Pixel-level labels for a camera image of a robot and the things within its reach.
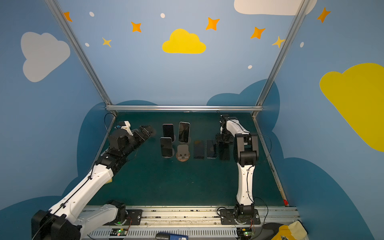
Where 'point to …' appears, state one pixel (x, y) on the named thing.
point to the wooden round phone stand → (182, 154)
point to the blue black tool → (167, 236)
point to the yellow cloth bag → (296, 231)
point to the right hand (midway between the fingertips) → (224, 142)
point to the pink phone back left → (168, 131)
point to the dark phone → (224, 150)
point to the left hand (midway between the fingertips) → (150, 130)
